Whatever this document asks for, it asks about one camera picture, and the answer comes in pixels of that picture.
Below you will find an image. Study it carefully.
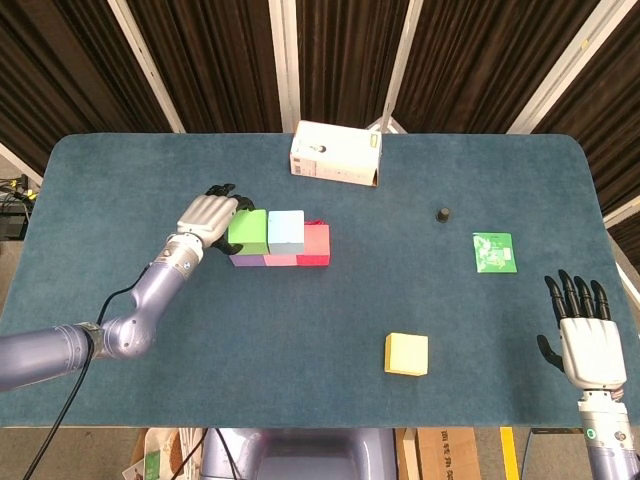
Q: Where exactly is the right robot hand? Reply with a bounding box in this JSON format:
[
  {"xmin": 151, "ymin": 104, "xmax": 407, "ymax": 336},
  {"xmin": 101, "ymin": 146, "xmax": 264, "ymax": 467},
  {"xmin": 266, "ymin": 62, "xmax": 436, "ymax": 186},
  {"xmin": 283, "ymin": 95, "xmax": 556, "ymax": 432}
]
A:
[{"xmin": 536, "ymin": 269, "xmax": 628, "ymax": 392}]

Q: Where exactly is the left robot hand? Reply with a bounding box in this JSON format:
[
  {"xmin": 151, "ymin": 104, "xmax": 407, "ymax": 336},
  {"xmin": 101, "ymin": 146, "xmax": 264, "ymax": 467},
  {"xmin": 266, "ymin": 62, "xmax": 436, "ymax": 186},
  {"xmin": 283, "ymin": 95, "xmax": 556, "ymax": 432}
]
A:
[{"xmin": 175, "ymin": 182, "xmax": 258, "ymax": 257}]

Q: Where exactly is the green foam cube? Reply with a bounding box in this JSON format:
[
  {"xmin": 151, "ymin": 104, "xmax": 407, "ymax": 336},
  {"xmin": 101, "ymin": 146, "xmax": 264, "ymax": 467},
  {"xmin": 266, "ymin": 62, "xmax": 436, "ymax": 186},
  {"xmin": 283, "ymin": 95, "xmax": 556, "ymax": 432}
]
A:
[{"xmin": 227, "ymin": 208, "xmax": 269, "ymax": 257}]

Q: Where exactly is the purple foam cube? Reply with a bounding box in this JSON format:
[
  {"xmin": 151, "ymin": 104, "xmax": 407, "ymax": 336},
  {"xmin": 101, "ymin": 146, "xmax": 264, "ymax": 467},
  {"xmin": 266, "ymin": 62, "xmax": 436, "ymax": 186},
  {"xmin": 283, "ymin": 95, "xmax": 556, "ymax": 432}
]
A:
[{"xmin": 228, "ymin": 251, "xmax": 267, "ymax": 268}]

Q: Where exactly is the light blue foam cube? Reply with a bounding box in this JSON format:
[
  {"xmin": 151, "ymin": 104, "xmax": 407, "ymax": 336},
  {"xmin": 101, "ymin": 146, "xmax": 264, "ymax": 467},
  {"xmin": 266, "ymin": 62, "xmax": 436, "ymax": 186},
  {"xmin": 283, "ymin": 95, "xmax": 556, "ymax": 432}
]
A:
[{"xmin": 266, "ymin": 209, "xmax": 306, "ymax": 255}]

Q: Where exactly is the red foam cube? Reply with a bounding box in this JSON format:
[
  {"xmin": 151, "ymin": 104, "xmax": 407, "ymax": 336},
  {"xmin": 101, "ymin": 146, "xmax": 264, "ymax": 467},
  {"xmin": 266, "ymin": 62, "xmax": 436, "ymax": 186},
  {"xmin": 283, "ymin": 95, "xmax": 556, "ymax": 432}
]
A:
[{"xmin": 295, "ymin": 223, "xmax": 332, "ymax": 268}]

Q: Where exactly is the yellow foam cube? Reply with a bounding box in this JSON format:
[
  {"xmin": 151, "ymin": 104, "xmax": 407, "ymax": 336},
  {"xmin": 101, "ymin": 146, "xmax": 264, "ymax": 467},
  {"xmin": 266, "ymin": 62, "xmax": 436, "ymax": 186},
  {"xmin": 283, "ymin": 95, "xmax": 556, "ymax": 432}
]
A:
[{"xmin": 383, "ymin": 332, "xmax": 430, "ymax": 377}]

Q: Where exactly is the yellow strip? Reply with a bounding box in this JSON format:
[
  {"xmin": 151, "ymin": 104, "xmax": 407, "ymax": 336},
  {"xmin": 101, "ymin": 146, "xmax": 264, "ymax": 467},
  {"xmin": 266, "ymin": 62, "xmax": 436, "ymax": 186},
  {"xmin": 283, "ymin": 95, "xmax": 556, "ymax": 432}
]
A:
[{"xmin": 499, "ymin": 427, "xmax": 521, "ymax": 480}]

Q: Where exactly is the green foil packet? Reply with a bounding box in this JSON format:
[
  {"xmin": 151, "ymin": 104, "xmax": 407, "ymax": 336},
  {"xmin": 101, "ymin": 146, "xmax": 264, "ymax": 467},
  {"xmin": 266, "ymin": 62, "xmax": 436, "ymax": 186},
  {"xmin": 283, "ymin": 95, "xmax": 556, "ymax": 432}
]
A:
[{"xmin": 472, "ymin": 231, "xmax": 519, "ymax": 275}]

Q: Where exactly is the white cardboard box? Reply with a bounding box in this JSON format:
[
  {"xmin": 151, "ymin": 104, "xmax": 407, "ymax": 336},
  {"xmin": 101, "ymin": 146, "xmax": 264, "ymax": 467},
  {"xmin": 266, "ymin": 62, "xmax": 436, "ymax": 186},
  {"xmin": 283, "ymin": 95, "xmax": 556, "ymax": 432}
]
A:
[{"xmin": 289, "ymin": 120, "xmax": 384, "ymax": 189}]

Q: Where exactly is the teal felt table cover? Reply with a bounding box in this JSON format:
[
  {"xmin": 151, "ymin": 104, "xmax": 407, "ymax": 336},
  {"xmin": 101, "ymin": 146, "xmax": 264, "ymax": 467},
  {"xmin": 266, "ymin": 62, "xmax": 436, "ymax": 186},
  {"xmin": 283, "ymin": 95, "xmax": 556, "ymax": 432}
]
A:
[{"xmin": 0, "ymin": 132, "xmax": 640, "ymax": 429}]

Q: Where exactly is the dark brown curtain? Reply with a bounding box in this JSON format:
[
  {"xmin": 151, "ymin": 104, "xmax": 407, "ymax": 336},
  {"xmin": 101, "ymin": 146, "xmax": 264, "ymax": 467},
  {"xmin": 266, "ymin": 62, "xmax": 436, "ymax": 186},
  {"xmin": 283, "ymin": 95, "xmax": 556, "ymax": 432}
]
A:
[{"xmin": 0, "ymin": 0, "xmax": 640, "ymax": 261}]

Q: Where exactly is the brown cardboard box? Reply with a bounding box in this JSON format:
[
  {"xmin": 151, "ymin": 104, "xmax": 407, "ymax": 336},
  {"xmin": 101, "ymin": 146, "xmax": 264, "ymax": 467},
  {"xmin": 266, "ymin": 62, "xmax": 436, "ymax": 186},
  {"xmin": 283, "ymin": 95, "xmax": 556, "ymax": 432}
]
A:
[{"xmin": 394, "ymin": 427, "xmax": 484, "ymax": 480}]

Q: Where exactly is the white paper bag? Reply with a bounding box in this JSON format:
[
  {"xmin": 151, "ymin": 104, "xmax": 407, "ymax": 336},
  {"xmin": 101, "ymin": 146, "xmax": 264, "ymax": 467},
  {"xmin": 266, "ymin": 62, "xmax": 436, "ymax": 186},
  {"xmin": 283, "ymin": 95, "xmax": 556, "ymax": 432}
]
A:
[{"xmin": 122, "ymin": 427, "xmax": 206, "ymax": 480}]

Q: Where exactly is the grey-blue robot torso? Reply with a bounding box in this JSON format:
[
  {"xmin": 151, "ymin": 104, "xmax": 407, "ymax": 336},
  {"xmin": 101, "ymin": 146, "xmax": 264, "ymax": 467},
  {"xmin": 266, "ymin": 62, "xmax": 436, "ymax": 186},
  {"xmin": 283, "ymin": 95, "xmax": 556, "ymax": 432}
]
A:
[{"xmin": 199, "ymin": 427, "xmax": 401, "ymax": 480}]

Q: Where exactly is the white frame post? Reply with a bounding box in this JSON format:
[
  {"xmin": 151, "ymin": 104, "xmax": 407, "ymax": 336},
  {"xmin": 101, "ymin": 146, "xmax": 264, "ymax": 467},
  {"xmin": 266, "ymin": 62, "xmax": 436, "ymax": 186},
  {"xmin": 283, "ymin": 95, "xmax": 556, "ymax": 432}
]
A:
[
  {"xmin": 602, "ymin": 194, "xmax": 640, "ymax": 226},
  {"xmin": 267, "ymin": 0, "xmax": 301, "ymax": 134},
  {"xmin": 367, "ymin": 0, "xmax": 426, "ymax": 135},
  {"xmin": 507, "ymin": 0, "xmax": 629, "ymax": 135},
  {"xmin": 0, "ymin": 142, "xmax": 44, "ymax": 186},
  {"xmin": 107, "ymin": 0, "xmax": 187, "ymax": 134}
]

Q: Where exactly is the black equipment with cables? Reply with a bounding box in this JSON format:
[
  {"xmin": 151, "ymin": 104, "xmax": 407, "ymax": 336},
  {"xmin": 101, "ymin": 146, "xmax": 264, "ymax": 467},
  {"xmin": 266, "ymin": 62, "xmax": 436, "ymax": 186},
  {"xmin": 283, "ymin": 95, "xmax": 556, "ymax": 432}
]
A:
[{"xmin": 0, "ymin": 173, "xmax": 40, "ymax": 241}]

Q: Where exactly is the black torso cable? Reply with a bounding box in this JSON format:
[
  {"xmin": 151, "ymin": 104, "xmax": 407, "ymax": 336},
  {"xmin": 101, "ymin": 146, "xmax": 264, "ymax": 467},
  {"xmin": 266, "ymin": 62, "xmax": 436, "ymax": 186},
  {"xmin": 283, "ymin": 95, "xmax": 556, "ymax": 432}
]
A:
[{"xmin": 214, "ymin": 428, "xmax": 239, "ymax": 480}]

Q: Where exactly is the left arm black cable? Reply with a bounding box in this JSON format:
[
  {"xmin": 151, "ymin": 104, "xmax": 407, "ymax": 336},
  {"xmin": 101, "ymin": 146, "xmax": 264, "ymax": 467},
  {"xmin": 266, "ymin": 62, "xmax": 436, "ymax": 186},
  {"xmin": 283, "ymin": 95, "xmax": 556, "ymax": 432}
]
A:
[{"xmin": 22, "ymin": 264, "xmax": 151, "ymax": 480}]

